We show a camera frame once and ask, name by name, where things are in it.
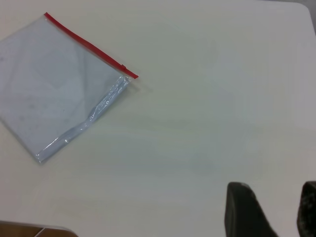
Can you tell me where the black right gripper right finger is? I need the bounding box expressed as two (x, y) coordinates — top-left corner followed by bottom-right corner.
(297, 181), (316, 237)

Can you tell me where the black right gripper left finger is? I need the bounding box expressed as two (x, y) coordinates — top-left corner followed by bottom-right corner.
(223, 182), (279, 237)

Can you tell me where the transparent zip bag red strip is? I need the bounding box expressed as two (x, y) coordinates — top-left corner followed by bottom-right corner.
(0, 11), (139, 165)

